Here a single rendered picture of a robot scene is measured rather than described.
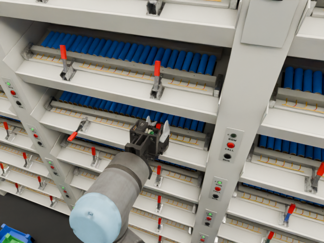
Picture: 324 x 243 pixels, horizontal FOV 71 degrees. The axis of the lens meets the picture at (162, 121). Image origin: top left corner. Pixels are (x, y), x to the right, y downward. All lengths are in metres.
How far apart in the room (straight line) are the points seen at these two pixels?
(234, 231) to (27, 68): 0.94
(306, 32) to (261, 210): 0.60
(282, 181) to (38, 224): 1.46
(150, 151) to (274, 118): 0.30
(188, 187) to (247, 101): 0.46
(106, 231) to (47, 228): 1.32
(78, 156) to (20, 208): 0.95
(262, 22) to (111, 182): 0.38
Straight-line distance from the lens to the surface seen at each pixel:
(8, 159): 1.44
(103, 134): 0.78
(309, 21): 0.49
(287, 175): 0.73
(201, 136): 0.70
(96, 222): 0.42
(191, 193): 0.86
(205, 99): 0.57
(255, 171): 0.71
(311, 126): 0.59
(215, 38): 0.47
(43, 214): 1.79
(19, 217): 1.85
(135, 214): 1.26
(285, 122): 0.57
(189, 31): 0.47
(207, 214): 0.91
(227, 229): 1.05
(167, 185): 0.87
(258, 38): 0.45
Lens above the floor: 1.45
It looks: 42 degrees down
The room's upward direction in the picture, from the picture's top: straight up
